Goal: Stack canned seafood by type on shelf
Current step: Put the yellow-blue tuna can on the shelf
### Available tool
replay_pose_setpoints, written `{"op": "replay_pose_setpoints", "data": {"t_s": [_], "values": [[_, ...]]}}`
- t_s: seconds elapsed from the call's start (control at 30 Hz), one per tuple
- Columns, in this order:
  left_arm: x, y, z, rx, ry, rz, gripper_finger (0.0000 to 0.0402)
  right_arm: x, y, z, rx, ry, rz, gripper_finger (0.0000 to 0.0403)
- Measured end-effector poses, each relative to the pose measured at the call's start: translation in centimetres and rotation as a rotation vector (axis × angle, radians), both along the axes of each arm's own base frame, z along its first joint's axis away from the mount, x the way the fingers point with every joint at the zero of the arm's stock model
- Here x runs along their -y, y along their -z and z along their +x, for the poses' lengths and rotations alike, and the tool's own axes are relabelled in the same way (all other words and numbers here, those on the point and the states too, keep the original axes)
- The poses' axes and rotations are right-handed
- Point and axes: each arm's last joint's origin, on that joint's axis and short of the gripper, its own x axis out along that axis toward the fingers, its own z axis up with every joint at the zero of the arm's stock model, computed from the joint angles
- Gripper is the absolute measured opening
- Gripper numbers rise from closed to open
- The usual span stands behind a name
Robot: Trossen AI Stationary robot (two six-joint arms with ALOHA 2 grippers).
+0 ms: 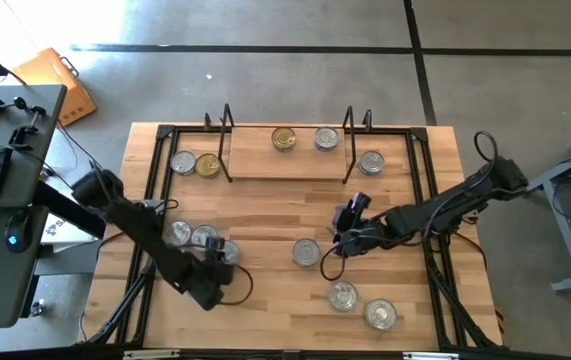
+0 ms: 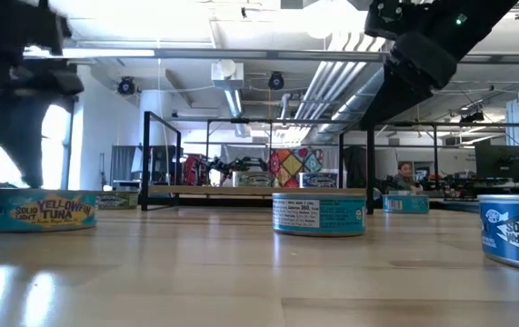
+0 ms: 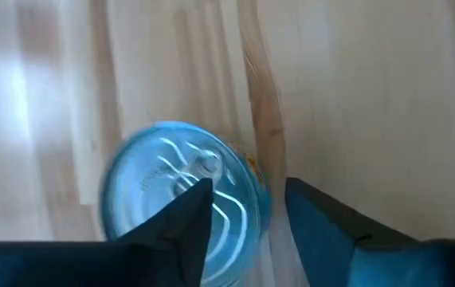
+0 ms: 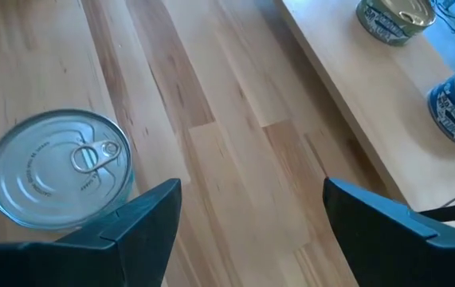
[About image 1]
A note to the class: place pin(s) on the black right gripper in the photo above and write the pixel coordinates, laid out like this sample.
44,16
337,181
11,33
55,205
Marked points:
365,232

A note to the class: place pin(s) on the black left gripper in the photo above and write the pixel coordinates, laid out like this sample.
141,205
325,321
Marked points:
220,277

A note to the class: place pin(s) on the silver-lid teal yellow can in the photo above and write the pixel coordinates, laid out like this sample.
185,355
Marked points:
202,234
179,233
232,251

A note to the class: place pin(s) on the silver-lid blue label can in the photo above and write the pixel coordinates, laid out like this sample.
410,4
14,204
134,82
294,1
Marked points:
326,138
343,296
380,314
305,252

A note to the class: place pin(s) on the silver-lid green label can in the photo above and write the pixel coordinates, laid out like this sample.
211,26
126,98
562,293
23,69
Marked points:
183,162
371,163

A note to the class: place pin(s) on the gold-lid green label can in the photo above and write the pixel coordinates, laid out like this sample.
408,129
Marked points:
283,138
207,165

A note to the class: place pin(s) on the wooden shelf black metal frame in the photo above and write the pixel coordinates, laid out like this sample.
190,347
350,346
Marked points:
255,160

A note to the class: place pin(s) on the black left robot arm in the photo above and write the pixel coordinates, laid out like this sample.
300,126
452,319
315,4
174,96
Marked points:
155,245

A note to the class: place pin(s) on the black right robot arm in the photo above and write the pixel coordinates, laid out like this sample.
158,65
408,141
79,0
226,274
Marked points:
445,205

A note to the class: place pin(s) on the white printed box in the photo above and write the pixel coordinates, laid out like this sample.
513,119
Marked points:
57,229

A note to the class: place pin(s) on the black diagonal desk strut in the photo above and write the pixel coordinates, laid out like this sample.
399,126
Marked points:
60,205

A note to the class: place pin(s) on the small metal desk foot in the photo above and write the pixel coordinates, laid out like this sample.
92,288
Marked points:
36,308

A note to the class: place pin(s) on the black computer mouse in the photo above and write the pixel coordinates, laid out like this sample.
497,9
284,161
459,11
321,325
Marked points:
17,232

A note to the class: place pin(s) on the grey metal table base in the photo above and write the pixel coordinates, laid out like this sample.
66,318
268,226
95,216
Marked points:
567,240

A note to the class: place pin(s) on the orange plastic case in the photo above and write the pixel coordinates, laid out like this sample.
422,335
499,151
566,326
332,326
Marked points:
45,70

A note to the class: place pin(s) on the silver metal bracket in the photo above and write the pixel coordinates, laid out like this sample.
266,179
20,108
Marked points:
150,354
430,356

